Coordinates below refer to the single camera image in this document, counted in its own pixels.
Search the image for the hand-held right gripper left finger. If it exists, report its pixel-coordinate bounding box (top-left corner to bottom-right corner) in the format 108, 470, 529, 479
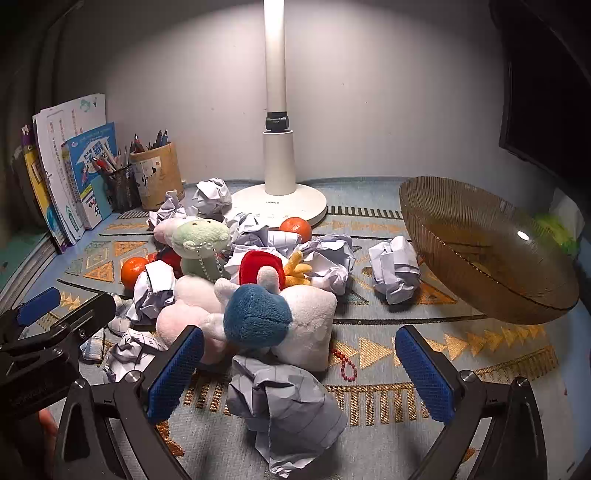
53, 325, 206, 480

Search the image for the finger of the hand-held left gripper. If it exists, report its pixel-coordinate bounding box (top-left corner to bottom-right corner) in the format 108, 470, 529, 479
0, 287, 62, 343
50, 292, 117, 343

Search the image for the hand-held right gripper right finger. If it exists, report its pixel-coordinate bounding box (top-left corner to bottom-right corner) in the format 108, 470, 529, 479
394, 324, 550, 480

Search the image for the white paper ball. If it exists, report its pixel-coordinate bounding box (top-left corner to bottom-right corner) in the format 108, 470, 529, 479
368, 236, 422, 305
147, 189, 199, 232
225, 210, 315, 259
191, 178, 233, 217
126, 260, 177, 326
226, 354, 348, 476
102, 328, 169, 384
295, 234, 357, 295

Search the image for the plaid fabric pouch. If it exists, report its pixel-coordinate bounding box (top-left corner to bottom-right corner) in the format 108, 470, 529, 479
81, 295, 132, 363

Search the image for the orange fruit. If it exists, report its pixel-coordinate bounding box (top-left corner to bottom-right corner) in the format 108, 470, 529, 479
279, 217, 313, 243
120, 257, 149, 288

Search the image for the patterned blue orange mat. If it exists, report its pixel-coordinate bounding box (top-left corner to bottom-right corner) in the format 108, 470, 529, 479
0, 178, 583, 480

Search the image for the red snack packet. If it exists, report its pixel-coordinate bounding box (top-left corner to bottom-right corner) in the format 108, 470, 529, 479
148, 249, 183, 278

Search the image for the pale pink plush toy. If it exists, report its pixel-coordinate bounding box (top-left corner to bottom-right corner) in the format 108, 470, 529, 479
153, 217, 188, 245

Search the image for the yellow purple book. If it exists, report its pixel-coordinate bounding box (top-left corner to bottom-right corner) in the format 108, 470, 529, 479
21, 124, 62, 254

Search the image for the black mesh pen holder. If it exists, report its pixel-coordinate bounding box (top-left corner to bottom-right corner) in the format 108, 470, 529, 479
102, 162, 143, 214

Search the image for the green plush toy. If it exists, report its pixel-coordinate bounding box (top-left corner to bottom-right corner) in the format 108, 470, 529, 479
171, 217, 232, 283

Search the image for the white blue plush toy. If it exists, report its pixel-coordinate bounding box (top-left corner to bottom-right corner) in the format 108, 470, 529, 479
213, 265, 339, 372

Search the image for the red yellow plush toy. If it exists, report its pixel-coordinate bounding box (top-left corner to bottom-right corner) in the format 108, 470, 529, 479
239, 250, 312, 291

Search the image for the blue illustrated book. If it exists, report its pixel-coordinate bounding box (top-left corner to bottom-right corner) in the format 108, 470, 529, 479
61, 122, 117, 232

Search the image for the amber glass bowl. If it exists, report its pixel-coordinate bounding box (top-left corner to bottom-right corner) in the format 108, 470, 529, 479
399, 176, 580, 325

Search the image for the brown cardboard pen holder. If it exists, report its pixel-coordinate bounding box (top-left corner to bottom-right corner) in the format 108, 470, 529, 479
130, 141, 184, 212

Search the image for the bundle of pencils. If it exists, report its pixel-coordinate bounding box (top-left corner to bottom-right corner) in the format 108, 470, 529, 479
91, 145, 132, 175

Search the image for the white paper workbook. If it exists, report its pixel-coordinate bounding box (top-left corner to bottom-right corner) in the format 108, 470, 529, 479
33, 93, 107, 245

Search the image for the bundle of pens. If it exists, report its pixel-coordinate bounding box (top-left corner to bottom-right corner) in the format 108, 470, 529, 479
130, 129, 169, 153

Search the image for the green soft item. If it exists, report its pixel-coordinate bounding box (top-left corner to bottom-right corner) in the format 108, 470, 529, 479
533, 212, 580, 257

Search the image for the white desk lamp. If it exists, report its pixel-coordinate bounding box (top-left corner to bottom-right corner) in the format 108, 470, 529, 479
229, 0, 328, 228

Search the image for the dark monitor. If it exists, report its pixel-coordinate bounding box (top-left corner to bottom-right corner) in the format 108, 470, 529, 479
489, 0, 591, 185

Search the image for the red bead chain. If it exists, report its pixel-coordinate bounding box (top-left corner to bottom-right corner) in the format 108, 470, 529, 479
330, 348, 358, 381

